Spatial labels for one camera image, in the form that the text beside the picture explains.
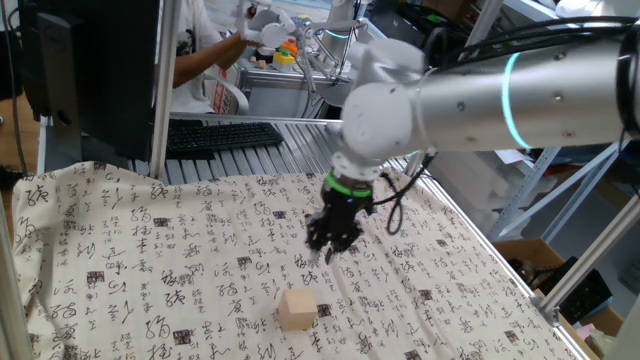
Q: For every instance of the black case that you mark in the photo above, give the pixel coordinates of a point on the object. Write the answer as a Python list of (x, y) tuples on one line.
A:
[(575, 295)]

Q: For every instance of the aluminium frame post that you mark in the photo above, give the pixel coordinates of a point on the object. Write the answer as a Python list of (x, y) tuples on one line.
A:
[(165, 100), (590, 257), (485, 20), (10, 300)]

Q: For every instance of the black equipment cases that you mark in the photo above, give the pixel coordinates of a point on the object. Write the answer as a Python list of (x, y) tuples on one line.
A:
[(400, 17)]

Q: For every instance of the calligraphy print beige tablecloth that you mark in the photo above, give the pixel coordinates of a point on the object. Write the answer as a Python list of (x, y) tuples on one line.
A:
[(200, 275)]

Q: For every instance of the white foam blocks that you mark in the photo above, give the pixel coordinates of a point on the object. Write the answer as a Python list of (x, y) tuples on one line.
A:
[(470, 190)]

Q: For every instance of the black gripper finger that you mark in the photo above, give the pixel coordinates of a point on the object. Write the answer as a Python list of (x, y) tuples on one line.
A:
[(342, 237), (317, 232)]

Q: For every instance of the cardboard box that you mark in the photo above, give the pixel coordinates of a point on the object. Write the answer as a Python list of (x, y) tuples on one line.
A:
[(525, 247)]

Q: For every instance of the silver metal workbench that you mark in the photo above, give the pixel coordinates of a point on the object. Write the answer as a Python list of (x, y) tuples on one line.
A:
[(270, 95)]

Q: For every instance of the person in white shirt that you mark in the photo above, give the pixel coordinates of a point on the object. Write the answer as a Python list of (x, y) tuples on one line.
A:
[(195, 20)]

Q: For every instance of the tiny wooden block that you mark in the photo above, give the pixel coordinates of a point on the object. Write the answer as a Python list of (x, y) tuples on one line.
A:
[(260, 64)]

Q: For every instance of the person right hand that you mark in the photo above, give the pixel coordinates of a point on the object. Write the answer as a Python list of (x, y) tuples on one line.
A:
[(243, 46)]

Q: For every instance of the pale green bundle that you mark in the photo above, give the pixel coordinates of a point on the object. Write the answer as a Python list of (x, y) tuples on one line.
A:
[(610, 345)]

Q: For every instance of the white chair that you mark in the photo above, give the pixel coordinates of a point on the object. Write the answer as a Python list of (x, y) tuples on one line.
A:
[(235, 97)]

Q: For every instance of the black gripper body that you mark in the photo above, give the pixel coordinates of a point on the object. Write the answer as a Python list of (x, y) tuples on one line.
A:
[(347, 210)]

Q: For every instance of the black computer monitor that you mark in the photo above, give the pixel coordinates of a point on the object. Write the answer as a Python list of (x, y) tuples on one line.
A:
[(110, 75)]

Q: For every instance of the person right forearm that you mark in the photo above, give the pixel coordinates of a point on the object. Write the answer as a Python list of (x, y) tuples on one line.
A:
[(200, 62)]

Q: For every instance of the small wooden cube block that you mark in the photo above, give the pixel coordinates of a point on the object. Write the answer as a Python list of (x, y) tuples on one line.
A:
[(297, 310)]

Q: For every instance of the white haptic control device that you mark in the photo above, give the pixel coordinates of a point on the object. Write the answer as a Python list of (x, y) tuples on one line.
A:
[(274, 34)]

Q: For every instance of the grey blue shelf rack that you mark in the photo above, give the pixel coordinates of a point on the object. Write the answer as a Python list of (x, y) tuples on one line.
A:
[(510, 212)]

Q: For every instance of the black keyboard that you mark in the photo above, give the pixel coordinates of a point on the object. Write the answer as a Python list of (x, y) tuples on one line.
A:
[(225, 136)]

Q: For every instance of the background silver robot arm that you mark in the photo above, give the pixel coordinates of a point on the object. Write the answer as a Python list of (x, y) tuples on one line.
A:
[(345, 12)]

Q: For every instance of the yellow emergency stop button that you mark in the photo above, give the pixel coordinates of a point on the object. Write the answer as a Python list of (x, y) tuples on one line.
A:
[(284, 56)]

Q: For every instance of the white plastic bundle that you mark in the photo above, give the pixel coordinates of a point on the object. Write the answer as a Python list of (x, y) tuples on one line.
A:
[(600, 10)]

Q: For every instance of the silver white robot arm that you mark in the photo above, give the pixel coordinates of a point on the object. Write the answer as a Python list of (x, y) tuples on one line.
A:
[(475, 110)]

